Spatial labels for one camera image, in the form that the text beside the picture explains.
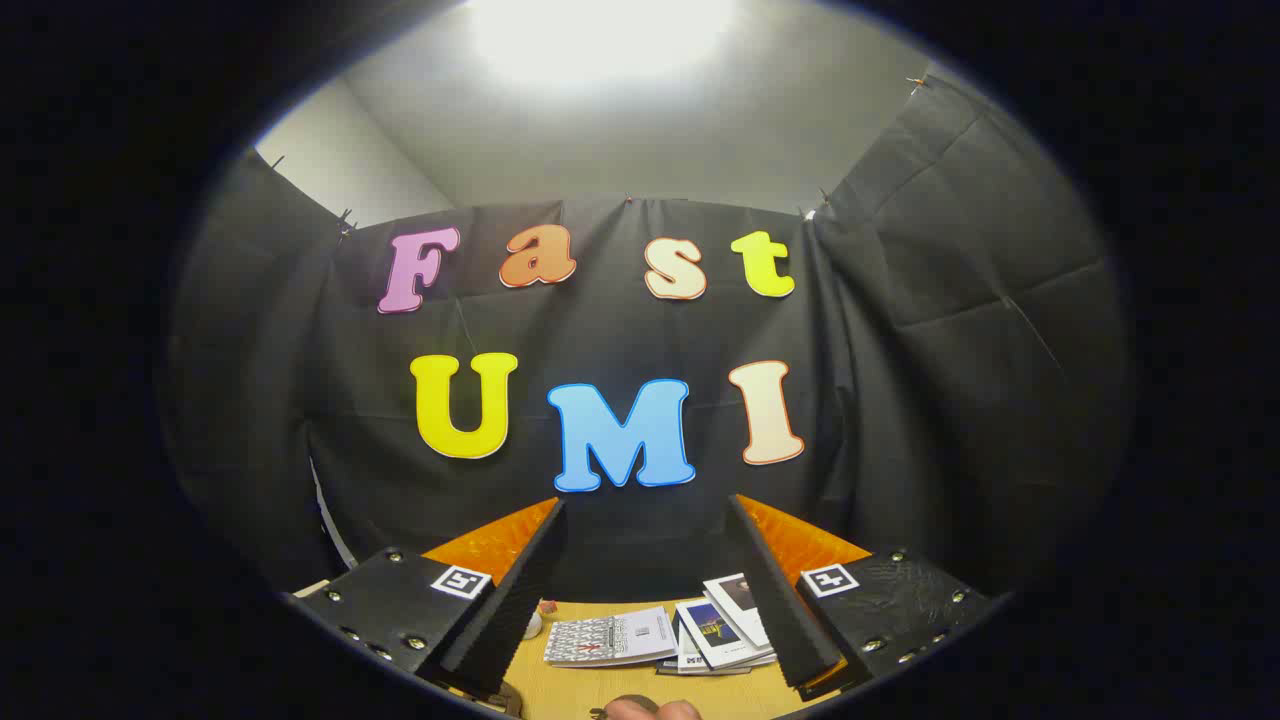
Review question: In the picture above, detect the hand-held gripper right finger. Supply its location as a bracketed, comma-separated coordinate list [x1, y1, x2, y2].
[727, 493, 1001, 701]

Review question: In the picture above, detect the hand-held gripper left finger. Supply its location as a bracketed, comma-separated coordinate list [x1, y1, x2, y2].
[283, 497, 568, 701]

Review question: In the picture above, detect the white book black print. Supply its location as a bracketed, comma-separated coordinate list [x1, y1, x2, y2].
[676, 615, 753, 675]

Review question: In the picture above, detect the grey patterned white book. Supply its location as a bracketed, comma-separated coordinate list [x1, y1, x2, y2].
[544, 606, 679, 669]

